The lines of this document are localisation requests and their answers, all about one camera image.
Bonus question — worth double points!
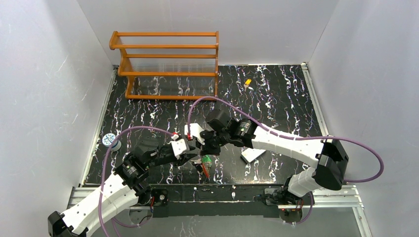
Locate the orange wooden rack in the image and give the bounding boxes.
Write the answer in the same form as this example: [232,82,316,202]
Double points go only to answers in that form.
[109,31,219,100]

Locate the white card box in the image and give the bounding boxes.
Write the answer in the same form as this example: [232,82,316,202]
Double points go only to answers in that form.
[240,148,266,163]

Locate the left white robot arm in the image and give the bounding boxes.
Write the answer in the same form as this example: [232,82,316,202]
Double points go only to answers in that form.
[47,139,198,237]

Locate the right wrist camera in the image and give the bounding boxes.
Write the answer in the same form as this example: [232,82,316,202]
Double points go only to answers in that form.
[184,123,205,145]

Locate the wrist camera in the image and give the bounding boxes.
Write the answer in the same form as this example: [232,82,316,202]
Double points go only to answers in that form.
[184,123,205,145]
[170,132,190,160]

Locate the purple cable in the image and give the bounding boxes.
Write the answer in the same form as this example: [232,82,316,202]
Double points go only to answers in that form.
[99,126,179,237]
[187,96,384,225]

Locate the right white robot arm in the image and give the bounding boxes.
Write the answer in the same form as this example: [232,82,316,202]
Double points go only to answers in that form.
[185,110,348,198]

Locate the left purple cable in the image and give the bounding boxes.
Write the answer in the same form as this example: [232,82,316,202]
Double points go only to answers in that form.
[99,126,179,237]

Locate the aluminium frame rail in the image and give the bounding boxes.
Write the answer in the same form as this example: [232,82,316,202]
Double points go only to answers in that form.
[301,62,372,237]

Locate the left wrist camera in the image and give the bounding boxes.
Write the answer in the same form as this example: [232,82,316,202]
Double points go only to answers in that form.
[170,132,190,160]

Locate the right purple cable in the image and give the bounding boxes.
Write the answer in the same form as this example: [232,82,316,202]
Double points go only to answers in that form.
[187,96,384,225]

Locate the yellow tagged key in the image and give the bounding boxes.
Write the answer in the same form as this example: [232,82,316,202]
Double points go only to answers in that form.
[244,79,253,92]

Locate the blue white round tin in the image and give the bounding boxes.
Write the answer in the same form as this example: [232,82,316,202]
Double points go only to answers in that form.
[102,133,122,152]

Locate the red white key ring bundle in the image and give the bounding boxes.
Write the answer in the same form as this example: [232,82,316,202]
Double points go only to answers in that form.
[191,155,213,179]

